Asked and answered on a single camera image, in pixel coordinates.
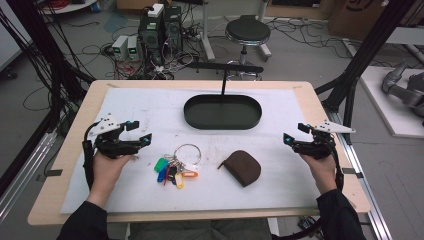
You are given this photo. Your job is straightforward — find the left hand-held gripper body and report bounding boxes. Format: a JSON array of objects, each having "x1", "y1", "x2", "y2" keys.
[{"x1": 89, "y1": 113, "x2": 142, "y2": 160}]

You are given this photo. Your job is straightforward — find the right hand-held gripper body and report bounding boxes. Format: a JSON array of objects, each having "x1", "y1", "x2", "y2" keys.
[{"x1": 292, "y1": 119, "x2": 357, "y2": 161}]

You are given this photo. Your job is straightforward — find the person's right hand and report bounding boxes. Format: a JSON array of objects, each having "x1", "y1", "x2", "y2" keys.
[{"x1": 299, "y1": 153, "x2": 338, "y2": 195}]

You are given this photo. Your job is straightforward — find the person's left hand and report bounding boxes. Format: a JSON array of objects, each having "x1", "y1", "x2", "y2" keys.
[{"x1": 87, "y1": 152, "x2": 135, "y2": 208}]

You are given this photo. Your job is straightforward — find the white table mat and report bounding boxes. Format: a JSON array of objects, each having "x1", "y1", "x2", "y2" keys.
[{"x1": 60, "y1": 87, "x2": 322, "y2": 215}]

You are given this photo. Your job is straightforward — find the bunch of keys coloured tags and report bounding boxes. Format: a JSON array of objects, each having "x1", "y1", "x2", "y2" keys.
[{"x1": 153, "y1": 143, "x2": 203, "y2": 190}]

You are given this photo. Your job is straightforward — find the brown zip pouch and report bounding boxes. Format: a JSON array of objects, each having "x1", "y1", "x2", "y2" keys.
[{"x1": 217, "y1": 149, "x2": 262, "y2": 188}]

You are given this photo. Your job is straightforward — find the wooden table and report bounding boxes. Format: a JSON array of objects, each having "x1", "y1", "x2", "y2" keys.
[{"x1": 27, "y1": 79, "x2": 372, "y2": 227}]

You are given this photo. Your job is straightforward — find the black oval tray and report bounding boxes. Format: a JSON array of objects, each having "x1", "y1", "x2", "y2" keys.
[{"x1": 183, "y1": 94, "x2": 263, "y2": 131}]

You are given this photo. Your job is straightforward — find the grey power supply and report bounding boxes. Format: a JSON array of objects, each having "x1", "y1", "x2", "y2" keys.
[
  {"x1": 111, "y1": 35, "x2": 130, "y2": 62},
  {"x1": 127, "y1": 35, "x2": 141, "y2": 62}
]

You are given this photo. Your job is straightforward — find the white platform board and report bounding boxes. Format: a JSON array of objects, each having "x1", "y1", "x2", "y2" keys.
[{"x1": 359, "y1": 65, "x2": 424, "y2": 140}]

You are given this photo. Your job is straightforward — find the black computer tower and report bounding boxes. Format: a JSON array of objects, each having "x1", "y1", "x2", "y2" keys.
[
  {"x1": 163, "y1": 5, "x2": 184, "y2": 55},
  {"x1": 137, "y1": 13, "x2": 166, "y2": 67}
]

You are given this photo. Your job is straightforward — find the black T-shaped stand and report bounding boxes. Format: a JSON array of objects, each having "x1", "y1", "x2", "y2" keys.
[{"x1": 186, "y1": 61, "x2": 265, "y2": 97}]

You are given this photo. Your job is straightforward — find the black round stool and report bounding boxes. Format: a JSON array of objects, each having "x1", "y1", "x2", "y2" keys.
[{"x1": 224, "y1": 14, "x2": 273, "y2": 82}]

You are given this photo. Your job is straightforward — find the white desk leg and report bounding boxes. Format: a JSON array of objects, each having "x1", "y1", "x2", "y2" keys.
[{"x1": 199, "y1": 0, "x2": 217, "y2": 63}]

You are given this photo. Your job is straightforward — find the white box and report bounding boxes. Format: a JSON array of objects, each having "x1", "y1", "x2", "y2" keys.
[{"x1": 146, "y1": 3, "x2": 165, "y2": 19}]

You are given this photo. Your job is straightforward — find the cardboard box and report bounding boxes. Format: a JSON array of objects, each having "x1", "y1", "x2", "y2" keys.
[{"x1": 327, "y1": 0, "x2": 424, "y2": 42}]

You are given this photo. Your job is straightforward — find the left hand-held gripper cable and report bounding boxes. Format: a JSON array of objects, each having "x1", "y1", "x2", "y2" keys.
[{"x1": 82, "y1": 121, "x2": 101, "y2": 191}]

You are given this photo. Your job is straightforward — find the hand-held gripper cable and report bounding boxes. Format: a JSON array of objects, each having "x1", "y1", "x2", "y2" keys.
[
  {"x1": 270, "y1": 139, "x2": 345, "y2": 240},
  {"x1": 82, "y1": 121, "x2": 101, "y2": 191}
]

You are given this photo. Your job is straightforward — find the right hand-held gripper cable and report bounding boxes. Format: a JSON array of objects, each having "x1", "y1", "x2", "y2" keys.
[{"x1": 270, "y1": 139, "x2": 345, "y2": 240}]

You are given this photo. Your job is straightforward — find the aluminium rail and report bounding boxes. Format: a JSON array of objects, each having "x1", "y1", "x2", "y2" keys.
[
  {"x1": 0, "y1": 129, "x2": 58, "y2": 223},
  {"x1": 327, "y1": 109, "x2": 394, "y2": 240}
]

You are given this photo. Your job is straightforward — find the tangle of floor cables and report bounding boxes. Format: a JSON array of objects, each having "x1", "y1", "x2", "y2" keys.
[{"x1": 99, "y1": 39, "x2": 208, "y2": 81}]

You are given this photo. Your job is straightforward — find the black frame post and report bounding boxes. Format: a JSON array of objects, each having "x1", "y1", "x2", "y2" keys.
[
  {"x1": 314, "y1": 0, "x2": 418, "y2": 145},
  {"x1": 0, "y1": 0, "x2": 97, "y2": 101}
]

